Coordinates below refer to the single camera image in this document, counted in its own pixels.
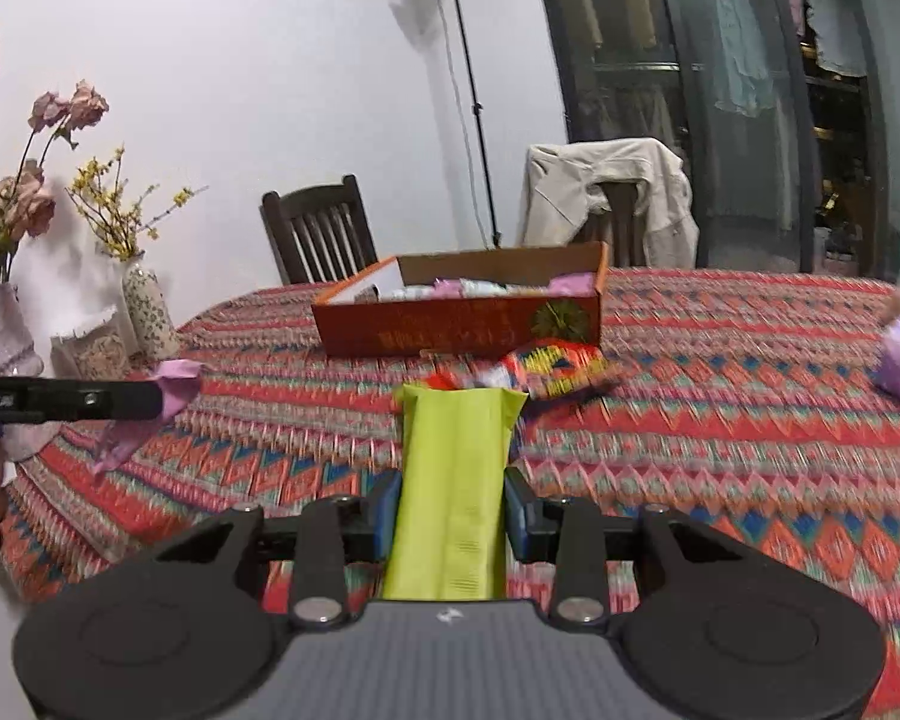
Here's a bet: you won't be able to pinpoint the lavender vase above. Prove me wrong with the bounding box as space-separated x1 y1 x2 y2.
0 285 46 458

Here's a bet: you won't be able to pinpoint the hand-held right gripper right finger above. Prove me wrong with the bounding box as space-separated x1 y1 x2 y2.
501 465 743 631

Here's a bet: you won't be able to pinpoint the orange cardboard box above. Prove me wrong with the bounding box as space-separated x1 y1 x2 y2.
311 241 610 359

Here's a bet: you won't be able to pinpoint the dark wooden chair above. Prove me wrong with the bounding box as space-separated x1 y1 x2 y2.
261 175 380 286

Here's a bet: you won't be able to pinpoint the red white snack packet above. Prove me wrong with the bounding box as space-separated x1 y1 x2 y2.
424 363 511 392

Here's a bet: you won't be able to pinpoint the green snack packet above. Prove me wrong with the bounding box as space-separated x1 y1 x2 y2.
394 382 530 602

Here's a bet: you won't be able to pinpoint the speckled bottle vase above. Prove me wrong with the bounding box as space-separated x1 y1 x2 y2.
122 253 182 361

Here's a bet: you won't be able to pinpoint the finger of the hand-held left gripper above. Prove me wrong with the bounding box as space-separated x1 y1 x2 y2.
0 376 166 425

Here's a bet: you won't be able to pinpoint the red patterned tablecloth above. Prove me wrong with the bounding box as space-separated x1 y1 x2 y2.
0 264 900 717

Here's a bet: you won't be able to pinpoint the yellow flower sprigs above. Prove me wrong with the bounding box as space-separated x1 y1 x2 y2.
66 146 209 262

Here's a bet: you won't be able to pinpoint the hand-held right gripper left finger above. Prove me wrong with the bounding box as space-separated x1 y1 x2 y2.
154 471 404 631

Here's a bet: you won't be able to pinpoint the red patterned snack packet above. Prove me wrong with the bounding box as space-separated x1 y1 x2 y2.
495 341 623 400

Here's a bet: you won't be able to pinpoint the white lace covered jar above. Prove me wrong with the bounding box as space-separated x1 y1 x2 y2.
49 270 133 380

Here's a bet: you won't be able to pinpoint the dried pink roses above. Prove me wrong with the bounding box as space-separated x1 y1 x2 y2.
0 45 110 302

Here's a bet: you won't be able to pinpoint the beige jacket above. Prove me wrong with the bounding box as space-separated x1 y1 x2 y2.
523 139 700 268

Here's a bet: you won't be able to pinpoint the black light stand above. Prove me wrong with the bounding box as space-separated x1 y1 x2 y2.
418 0 503 248

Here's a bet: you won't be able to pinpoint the glass sliding door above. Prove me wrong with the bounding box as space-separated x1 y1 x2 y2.
529 0 900 275

